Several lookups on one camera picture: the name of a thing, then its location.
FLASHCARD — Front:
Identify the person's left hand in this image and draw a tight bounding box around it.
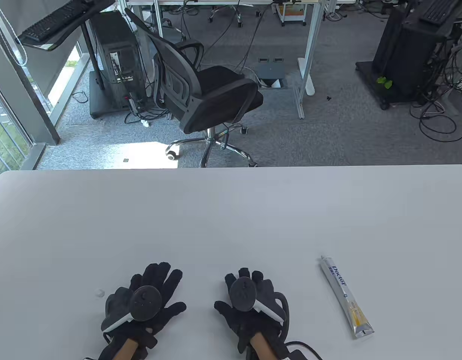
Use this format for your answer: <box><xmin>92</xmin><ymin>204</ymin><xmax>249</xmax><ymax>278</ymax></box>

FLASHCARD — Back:
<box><xmin>101</xmin><ymin>262</ymin><xmax>187</xmax><ymax>360</ymax></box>

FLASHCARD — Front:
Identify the person's right hand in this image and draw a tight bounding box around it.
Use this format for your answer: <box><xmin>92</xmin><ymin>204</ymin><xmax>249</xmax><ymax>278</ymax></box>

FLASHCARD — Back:
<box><xmin>214</xmin><ymin>267</ymin><xmax>290</xmax><ymax>354</ymax></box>

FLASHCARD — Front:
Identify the white toothpaste tube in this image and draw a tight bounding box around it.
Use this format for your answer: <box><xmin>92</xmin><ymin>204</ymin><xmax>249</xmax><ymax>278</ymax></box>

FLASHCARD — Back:
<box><xmin>320</xmin><ymin>255</ymin><xmax>375</xmax><ymax>339</ymax></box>

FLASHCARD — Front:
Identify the person's left forearm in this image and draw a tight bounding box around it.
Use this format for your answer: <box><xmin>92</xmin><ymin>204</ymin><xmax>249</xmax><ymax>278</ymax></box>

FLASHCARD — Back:
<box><xmin>113</xmin><ymin>337</ymin><xmax>141</xmax><ymax>360</ymax></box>

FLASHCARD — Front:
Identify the person's right forearm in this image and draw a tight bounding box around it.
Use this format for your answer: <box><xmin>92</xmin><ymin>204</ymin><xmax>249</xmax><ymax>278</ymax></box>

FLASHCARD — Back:
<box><xmin>250</xmin><ymin>333</ymin><xmax>280</xmax><ymax>360</ymax></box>

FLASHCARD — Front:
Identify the black white right hand controller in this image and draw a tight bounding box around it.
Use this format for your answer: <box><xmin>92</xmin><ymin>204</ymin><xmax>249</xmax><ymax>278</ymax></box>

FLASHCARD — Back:
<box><xmin>230</xmin><ymin>277</ymin><xmax>291</xmax><ymax>338</ymax></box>

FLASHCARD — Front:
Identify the black white hand controller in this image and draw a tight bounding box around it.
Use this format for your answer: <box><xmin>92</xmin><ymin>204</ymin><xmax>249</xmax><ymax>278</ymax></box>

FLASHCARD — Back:
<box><xmin>230</xmin><ymin>277</ymin><xmax>291</xmax><ymax>338</ymax></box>
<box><xmin>102</xmin><ymin>286</ymin><xmax>163</xmax><ymax>333</ymax></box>

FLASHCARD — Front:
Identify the black white left hand controller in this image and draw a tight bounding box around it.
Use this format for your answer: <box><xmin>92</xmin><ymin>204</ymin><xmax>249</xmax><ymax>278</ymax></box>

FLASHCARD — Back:
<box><xmin>102</xmin><ymin>286</ymin><xmax>163</xmax><ymax>333</ymax></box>

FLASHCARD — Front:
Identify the black mesh office chair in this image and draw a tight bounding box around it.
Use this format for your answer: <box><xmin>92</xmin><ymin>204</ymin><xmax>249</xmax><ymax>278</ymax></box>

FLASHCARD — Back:
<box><xmin>124</xmin><ymin>7</ymin><xmax>264</xmax><ymax>168</ymax></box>

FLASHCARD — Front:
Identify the grey floor socket box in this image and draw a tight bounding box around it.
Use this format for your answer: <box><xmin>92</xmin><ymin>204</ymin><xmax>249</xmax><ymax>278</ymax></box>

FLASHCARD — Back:
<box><xmin>253</xmin><ymin>57</ymin><xmax>290</xmax><ymax>90</ymax></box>

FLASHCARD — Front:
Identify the black computer tower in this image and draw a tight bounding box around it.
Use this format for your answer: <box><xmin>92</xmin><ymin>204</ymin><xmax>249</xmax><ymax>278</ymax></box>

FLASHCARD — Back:
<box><xmin>87</xmin><ymin>10</ymin><xmax>147</xmax><ymax>111</ymax></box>

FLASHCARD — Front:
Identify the black keyboard tray stand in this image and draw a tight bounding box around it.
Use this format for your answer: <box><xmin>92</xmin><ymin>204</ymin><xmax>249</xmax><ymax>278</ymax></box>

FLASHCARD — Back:
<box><xmin>15</xmin><ymin>0</ymin><xmax>116</xmax><ymax>90</ymax></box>

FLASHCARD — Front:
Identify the chrome chair base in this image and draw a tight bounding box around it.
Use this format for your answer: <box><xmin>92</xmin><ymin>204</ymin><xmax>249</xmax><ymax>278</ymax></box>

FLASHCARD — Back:
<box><xmin>208</xmin><ymin>4</ymin><xmax>262</xmax><ymax>29</ymax></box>

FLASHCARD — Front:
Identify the black keyboard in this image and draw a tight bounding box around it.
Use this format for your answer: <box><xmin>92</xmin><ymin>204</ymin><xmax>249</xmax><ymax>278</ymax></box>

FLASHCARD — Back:
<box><xmin>19</xmin><ymin>0</ymin><xmax>93</xmax><ymax>42</ymax></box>
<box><xmin>419</xmin><ymin>0</ymin><xmax>462</xmax><ymax>26</ymax></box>

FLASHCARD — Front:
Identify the white rolling cart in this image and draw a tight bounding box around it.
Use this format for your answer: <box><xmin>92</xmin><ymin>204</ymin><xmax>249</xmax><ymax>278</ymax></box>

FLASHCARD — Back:
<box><xmin>272</xmin><ymin>1</ymin><xmax>307</xmax><ymax>27</ymax></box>

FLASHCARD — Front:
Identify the black equipment cart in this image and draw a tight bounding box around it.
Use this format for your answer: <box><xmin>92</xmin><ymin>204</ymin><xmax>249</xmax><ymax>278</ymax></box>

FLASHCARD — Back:
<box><xmin>355</xmin><ymin>0</ymin><xmax>462</xmax><ymax>111</ymax></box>

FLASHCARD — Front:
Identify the black glove cable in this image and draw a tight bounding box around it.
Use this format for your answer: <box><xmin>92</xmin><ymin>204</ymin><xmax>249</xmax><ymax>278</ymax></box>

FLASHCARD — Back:
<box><xmin>283</xmin><ymin>340</ymin><xmax>324</xmax><ymax>360</ymax></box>

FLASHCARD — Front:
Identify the white blind cord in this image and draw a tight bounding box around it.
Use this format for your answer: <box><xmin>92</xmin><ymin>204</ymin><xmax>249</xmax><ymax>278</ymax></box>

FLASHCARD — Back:
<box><xmin>0</xmin><ymin>6</ymin><xmax>28</xmax><ymax>68</ymax></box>

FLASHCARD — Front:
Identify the white metal desk frame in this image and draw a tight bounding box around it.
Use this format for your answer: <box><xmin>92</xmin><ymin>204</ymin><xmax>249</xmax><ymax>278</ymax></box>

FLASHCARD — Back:
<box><xmin>118</xmin><ymin>0</ymin><xmax>357</xmax><ymax>120</ymax></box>

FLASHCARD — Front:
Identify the tangle of black floor cables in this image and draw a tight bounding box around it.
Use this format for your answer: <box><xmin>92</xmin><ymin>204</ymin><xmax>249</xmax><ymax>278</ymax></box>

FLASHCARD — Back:
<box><xmin>408</xmin><ymin>37</ymin><xmax>462</xmax><ymax>143</ymax></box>

